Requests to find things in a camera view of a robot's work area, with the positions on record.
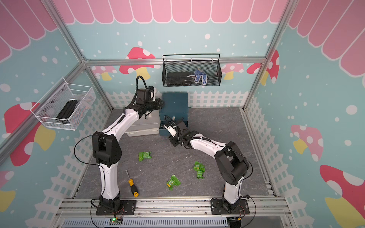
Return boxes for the teal drawer cabinet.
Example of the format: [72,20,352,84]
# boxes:
[159,92,189,137]

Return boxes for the green cookie pack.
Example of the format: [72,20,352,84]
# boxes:
[166,174,181,191]
[193,161,205,179]
[138,152,152,162]

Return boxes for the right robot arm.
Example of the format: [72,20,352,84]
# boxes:
[164,116,251,211]

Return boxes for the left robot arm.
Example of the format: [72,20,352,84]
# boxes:
[92,86,164,211]

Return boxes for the grey plastic toolbox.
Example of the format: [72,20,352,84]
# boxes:
[125,110,161,137]

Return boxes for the green cookie pack front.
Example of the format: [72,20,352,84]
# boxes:
[166,174,181,191]

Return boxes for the blue white item in basket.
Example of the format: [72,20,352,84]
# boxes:
[185,69,208,86]

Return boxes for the yellow black screwdriver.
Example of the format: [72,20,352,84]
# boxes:
[125,170,139,198]

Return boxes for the black box in white basket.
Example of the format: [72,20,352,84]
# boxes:
[55,99,78,124]

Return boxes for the small green circuit board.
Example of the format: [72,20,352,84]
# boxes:
[109,218,123,226]

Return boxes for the black wire wall basket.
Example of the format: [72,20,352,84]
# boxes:
[162,53,222,87]

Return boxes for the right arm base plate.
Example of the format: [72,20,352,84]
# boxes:
[210,198,250,215]

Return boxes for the white wire wall basket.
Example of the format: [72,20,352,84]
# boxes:
[30,78,97,131]

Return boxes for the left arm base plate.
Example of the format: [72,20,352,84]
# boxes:
[96,199,137,216]

